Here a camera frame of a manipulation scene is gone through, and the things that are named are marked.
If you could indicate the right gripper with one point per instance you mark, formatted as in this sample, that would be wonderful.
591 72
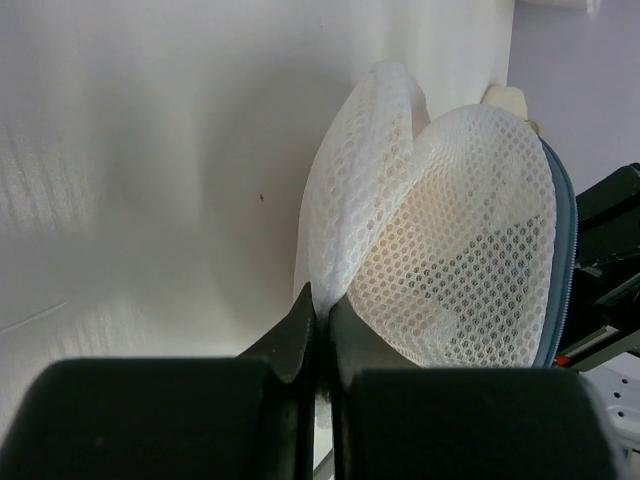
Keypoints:
603 315

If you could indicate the white mesh laundry bag blue zipper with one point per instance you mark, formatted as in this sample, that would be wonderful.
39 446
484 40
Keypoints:
513 289

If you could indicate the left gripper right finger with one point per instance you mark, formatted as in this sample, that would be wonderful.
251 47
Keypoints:
395 420

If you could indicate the pink bra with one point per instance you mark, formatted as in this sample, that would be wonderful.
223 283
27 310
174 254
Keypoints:
406 285

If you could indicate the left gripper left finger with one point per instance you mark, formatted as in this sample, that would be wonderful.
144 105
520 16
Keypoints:
243 417

